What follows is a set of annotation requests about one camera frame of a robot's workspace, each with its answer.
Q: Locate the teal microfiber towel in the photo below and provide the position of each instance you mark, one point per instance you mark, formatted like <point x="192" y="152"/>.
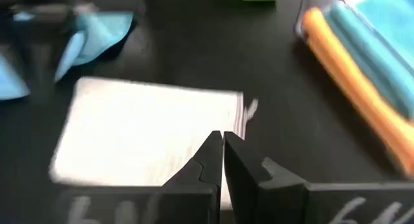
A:
<point x="388" y="39"/>

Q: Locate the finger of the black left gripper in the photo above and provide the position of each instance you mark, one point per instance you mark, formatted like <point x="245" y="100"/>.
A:
<point x="40" y="72"/>

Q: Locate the orange microfiber towel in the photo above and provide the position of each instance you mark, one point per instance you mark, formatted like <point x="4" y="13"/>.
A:
<point x="355" y="88"/>

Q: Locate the grey waffle-weave towel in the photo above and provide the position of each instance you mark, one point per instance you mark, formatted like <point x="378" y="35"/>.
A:
<point x="129" y="130"/>

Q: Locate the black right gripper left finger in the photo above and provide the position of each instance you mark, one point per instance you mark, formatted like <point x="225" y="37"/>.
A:
<point x="200" y="185"/>

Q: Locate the light blue microfiber towel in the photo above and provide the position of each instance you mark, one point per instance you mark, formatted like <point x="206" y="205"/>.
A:
<point x="100" y="36"/>

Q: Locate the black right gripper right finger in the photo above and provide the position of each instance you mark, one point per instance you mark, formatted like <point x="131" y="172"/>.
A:
<point x="252" y="185"/>

